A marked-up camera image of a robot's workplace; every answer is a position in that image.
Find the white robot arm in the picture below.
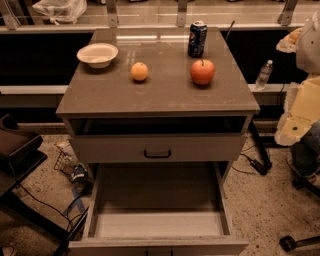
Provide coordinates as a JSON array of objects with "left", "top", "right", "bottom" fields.
[{"left": 274, "top": 10, "right": 320, "bottom": 146}]

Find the clear plastic water bottle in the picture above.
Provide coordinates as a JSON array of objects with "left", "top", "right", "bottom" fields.
[{"left": 255, "top": 60, "right": 273, "bottom": 91}]

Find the top drawer with black handle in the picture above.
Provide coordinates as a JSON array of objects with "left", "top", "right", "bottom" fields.
[{"left": 70, "top": 134, "right": 246, "bottom": 163}]

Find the wire basket with items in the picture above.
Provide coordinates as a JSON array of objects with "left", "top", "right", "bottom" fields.
[{"left": 54, "top": 141, "right": 88, "bottom": 183}]

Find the orange fruit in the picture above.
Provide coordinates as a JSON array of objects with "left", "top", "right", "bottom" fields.
[{"left": 131, "top": 62, "right": 148, "bottom": 81}]

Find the blue pepsi can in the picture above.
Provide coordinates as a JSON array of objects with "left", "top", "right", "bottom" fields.
[{"left": 188, "top": 21, "right": 207, "bottom": 58}]

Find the grey drawer cabinet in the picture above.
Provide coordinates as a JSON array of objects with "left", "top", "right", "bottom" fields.
[{"left": 57, "top": 28, "right": 259, "bottom": 175}]

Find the dark chair at left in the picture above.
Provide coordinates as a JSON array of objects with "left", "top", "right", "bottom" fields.
[{"left": 0, "top": 113, "right": 69, "bottom": 243}]

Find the black power adapter with cable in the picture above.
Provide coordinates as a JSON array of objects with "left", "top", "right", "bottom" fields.
[{"left": 244, "top": 154, "right": 267, "bottom": 175}]

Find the clear plastic bag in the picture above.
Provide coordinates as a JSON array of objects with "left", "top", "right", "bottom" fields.
[{"left": 32, "top": 0, "right": 87, "bottom": 24}]

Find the white paper bowl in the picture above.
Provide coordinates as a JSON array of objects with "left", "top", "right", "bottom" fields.
[{"left": 77, "top": 43, "right": 118, "bottom": 69}]

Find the black cable on floor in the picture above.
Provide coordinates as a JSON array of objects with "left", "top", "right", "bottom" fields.
[{"left": 18, "top": 183, "right": 91, "bottom": 234}]

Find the red apple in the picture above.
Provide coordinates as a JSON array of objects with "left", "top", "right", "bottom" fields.
[{"left": 190, "top": 59, "right": 216, "bottom": 85}]

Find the black chair base leg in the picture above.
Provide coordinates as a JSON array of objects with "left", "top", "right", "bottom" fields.
[{"left": 292, "top": 177, "right": 320, "bottom": 198}]

